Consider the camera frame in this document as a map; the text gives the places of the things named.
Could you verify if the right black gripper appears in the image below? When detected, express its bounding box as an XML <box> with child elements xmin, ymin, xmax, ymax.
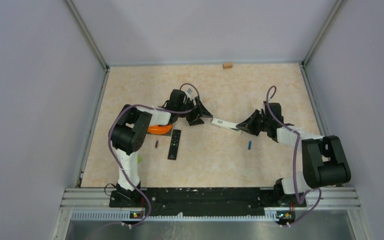
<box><xmin>238</xmin><ymin>109</ymin><xmax>271</xmax><ymax>137</ymax></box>

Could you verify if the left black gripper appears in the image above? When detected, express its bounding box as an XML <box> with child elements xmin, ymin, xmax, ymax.
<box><xmin>177</xmin><ymin>96</ymin><xmax>212</xmax><ymax>126</ymax></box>

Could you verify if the white remote control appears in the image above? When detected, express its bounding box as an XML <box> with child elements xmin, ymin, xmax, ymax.
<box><xmin>210</xmin><ymin>118</ymin><xmax>242</xmax><ymax>134</ymax></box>

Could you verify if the black remote control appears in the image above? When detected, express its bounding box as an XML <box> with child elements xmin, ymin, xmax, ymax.
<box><xmin>167</xmin><ymin>129</ymin><xmax>182</xmax><ymax>161</ymax></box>

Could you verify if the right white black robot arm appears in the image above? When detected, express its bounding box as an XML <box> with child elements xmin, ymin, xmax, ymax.
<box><xmin>236</xmin><ymin>102</ymin><xmax>352</xmax><ymax>206</ymax></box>

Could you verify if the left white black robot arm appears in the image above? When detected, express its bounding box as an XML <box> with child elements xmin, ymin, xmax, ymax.
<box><xmin>107</xmin><ymin>89</ymin><xmax>213</xmax><ymax>207</ymax></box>

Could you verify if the orange tape dispenser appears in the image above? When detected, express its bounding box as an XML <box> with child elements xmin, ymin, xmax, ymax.
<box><xmin>147</xmin><ymin>124</ymin><xmax>173</xmax><ymax>136</ymax></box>

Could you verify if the small wooden block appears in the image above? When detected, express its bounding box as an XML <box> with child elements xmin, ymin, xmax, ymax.
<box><xmin>222</xmin><ymin>62</ymin><xmax>233</xmax><ymax>70</ymax></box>

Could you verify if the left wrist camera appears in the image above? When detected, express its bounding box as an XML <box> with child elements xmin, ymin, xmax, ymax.
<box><xmin>183</xmin><ymin>87</ymin><xmax>197</xmax><ymax>100</ymax></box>

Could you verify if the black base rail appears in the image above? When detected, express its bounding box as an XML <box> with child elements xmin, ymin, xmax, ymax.
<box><xmin>109</xmin><ymin>187</ymin><xmax>307</xmax><ymax>217</ymax></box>

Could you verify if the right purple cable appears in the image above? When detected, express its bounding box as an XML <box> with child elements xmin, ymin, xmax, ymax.
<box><xmin>264</xmin><ymin>85</ymin><xmax>323</xmax><ymax>228</ymax></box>

